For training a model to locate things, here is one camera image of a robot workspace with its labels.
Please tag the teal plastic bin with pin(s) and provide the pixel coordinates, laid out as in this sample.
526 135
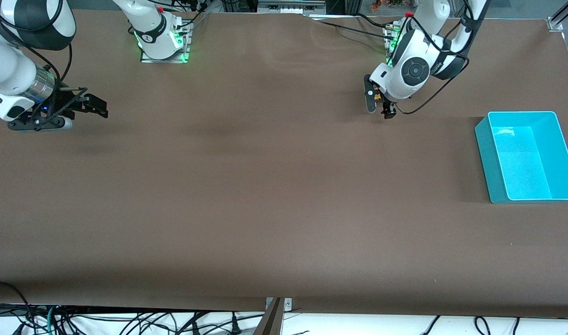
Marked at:
525 163

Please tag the metal table edge bracket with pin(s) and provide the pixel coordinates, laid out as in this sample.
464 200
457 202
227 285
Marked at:
288 304

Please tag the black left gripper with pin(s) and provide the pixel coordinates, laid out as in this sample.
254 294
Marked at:
389 108

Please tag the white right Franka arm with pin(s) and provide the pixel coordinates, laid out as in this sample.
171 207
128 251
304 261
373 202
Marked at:
9 70

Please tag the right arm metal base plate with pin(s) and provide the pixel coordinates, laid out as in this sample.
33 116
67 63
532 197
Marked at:
186 44

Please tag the silver background frame rail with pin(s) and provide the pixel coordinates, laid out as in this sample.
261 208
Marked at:
290 5

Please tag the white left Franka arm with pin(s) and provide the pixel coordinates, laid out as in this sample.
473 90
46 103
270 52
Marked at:
414 70

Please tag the brown angled bar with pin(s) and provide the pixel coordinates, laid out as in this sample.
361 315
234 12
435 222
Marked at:
270 321

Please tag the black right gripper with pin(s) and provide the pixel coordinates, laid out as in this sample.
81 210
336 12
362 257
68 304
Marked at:
63 99

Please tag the aluminium corner profile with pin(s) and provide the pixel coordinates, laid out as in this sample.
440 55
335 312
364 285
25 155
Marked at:
560 18

